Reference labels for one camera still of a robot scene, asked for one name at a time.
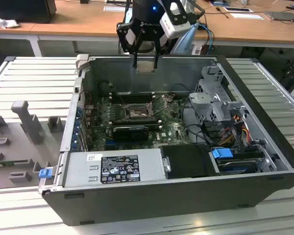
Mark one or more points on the small wooden desk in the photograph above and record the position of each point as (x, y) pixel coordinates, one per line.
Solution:
(14, 30)

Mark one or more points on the hard disk in blue carrier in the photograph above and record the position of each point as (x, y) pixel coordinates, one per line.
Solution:
(221, 154)

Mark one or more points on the long wooden desk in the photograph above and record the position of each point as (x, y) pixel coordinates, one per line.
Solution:
(71, 19)

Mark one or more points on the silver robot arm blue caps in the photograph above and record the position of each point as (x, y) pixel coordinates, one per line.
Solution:
(186, 40)

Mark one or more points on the crumpled white paper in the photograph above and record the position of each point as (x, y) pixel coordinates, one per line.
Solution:
(5, 23)

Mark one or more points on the green motherboard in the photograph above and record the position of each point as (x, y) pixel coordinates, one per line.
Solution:
(171, 132)

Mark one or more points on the grey parts rack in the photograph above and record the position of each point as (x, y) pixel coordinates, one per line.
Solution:
(14, 147)

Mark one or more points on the silver metal drive cage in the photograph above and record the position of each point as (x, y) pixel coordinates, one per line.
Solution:
(203, 100)

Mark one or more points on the black open PC case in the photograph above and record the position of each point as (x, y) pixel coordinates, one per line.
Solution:
(161, 203)

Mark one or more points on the blue booklet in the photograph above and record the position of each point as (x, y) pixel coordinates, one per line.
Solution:
(219, 3)

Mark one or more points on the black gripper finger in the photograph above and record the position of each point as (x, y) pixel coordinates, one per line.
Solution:
(121, 31)
(156, 58)

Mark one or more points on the green RAM stick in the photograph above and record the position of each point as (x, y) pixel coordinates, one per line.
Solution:
(0, 163)

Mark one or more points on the dark grey laptop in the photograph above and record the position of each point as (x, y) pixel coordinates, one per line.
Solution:
(283, 15)

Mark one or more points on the black plastic shroud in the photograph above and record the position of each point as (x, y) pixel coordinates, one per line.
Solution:
(186, 161)

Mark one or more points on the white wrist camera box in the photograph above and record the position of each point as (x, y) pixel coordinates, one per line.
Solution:
(170, 28)

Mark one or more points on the grey case latch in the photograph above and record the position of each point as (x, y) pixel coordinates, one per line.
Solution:
(82, 60)

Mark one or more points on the silver CPU plate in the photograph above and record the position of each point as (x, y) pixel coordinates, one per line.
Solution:
(144, 66)

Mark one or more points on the white paper sheet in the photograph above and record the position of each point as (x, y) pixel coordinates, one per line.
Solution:
(247, 16)

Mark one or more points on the blue plastic latch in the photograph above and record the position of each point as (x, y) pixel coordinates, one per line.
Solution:
(45, 173)

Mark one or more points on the CPU socket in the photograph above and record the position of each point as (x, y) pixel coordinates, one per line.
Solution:
(137, 113)

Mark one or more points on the black computer box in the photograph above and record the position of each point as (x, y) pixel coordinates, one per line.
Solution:
(22, 9)

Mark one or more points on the round coin battery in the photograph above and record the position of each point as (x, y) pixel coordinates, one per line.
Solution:
(170, 98)

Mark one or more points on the silver power supply unit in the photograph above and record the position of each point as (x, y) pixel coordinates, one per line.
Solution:
(75, 169)

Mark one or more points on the black graphics card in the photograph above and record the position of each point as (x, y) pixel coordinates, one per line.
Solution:
(129, 134)

